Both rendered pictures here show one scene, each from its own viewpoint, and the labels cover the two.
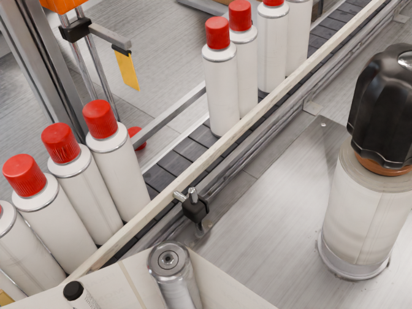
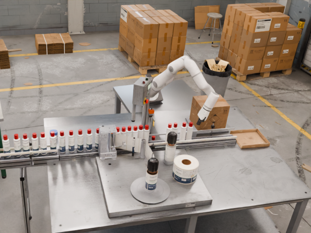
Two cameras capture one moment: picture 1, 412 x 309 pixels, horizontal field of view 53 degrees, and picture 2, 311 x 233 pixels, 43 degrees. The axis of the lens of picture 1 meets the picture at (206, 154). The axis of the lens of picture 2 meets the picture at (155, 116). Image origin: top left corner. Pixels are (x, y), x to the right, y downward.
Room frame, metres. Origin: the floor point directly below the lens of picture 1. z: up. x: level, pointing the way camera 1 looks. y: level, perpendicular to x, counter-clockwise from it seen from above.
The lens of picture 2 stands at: (-2.31, -1.15, 2.95)
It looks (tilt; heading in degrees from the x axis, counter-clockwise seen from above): 31 degrees down; 24
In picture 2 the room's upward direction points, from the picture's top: 6 degrees clockwise
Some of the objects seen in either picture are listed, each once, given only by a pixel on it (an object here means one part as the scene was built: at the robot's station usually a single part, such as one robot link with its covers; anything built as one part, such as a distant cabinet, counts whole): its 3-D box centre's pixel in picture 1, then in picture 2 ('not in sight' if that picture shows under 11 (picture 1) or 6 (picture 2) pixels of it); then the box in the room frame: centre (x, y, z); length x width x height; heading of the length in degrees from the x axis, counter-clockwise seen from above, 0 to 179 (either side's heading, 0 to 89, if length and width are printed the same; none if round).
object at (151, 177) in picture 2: not in sight; (152, 174); (-0.15, -0.21, 1.04); 0.09 x 0.09 x 0.29
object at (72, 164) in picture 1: (84, 189); (140, 135); (0.33, 0.16, 0.98); 0.05 x 0.05 x 0.20
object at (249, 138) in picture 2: not in sight; (249, 138); (1.08, -0.66, 0.85); 0.30 x 0.26 x 0.04; 133
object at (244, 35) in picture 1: (241, 64); (174, 132); (0.55, -0.08, 0.98); 0.05 x 0.05 x 0.20
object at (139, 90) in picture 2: not in sight; (141, 91); (0.40, 0.21, 1.38); 0.17 x 0.10 x 0.19; 8
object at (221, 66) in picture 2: not in sight; (217, 71); (3.21, 0.36, 0.50); 0.42 x 0.41 x 0.28; 140
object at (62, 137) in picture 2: not in sight; (62, 141); (-0.13, 0.65, 0.98); 0.05 x 0.05 x 0.20
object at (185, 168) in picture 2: not in sight; (185, 169); (0.15, -0.36, 0.95); 0.20 x 0.20 x 0.14
